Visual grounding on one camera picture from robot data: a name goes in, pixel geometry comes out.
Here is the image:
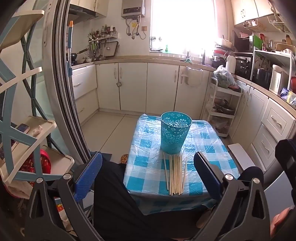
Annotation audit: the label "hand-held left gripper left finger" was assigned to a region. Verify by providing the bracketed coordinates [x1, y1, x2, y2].
[23, 152, 104, 241]

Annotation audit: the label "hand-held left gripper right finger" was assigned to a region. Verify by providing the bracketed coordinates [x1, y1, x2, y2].
[192, 152, 271, 241]

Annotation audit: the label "row of wooden chopsticks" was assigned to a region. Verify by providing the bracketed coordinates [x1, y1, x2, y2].
[162, 152, 188, 197]

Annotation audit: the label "teal plastic basket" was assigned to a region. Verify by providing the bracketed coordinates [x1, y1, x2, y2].
[160, 111, 193, 154]

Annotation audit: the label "person's right hand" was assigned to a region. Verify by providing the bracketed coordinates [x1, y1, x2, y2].
[270, 205, 296, 233]

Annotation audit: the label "person's black trousers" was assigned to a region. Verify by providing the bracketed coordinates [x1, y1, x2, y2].
[91, 152, 264, 241]

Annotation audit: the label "white stool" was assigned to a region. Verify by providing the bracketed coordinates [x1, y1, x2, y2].
[227, 143, 256, 179]

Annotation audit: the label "red patterned bag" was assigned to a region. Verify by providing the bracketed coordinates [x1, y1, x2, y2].
[28, 149, 52, 174]

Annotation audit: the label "blue white checked tablecloth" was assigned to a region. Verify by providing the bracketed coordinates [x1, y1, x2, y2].
[123, 113, 244, 215]

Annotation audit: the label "blue printed packet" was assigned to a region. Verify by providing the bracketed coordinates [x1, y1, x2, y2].
[280, 88, 296, 103]

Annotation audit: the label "blue and cream shelf rack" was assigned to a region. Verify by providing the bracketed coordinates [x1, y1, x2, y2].
[0, 9, 75, 183]

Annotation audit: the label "dark pot with lid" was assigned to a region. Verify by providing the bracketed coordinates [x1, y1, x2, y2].
[213, 100, 235, 115]

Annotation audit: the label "white electric water boiler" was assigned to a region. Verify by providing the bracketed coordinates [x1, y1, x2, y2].
[269, 64, 289, 95]

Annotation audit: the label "smartphone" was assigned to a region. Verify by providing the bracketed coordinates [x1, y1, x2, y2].
[15, 123, 30, 134]

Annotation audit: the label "white rolling cart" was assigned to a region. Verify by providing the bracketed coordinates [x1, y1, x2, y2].
[203, 77, 243, 138]

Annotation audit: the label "black rice cooker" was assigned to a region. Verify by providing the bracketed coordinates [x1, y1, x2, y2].
[253, 67, 272, 87]

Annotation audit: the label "plastic bag of vegetables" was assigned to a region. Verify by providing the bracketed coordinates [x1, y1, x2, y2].
[213, 65, 238, 90]

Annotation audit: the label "cream base kitchen cabinets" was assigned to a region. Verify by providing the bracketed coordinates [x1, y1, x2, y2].
[70, 59, 296, 172]

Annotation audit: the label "black toaster oven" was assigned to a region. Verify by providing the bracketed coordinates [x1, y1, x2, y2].
[233, 52, 253, 80]

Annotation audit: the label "white countertop shelf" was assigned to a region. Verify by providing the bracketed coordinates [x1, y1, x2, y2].
[251, 45, 295, 91]

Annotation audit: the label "red white appliance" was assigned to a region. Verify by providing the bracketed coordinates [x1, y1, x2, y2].
[212, 47, 228, 67]

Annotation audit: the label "green cutting board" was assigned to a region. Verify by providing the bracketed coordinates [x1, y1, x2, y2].
[253, 34, 263, 50]

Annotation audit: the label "black microwave oven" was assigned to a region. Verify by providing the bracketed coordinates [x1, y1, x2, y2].
[232, 30, 253, 52]

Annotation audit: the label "hanging baking tray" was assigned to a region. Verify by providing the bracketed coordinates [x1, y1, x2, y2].
[105, 41, 120, 57]

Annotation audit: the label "white pot with lid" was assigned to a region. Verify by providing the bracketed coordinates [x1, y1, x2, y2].
[217, 35, 233, 48]

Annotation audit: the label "blue mop with orange tip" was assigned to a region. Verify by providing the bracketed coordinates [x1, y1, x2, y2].
[67, 20, 74, 77]

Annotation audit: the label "kitchen window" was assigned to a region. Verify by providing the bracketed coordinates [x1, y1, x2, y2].
[150, 0, 218, 55]

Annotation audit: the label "range hood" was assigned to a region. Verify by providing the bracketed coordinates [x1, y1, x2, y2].
[68, 8, 105, 24]

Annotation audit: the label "silver water heater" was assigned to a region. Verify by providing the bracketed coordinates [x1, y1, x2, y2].
[121, 0, 146, 18]

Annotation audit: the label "wall utensil rack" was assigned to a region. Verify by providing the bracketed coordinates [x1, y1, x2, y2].
[87, 23, 119, 62]

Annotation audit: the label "cream wall cabinets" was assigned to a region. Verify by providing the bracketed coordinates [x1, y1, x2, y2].
[231, 0, 275, 26]
[69, 0, 108, 18]

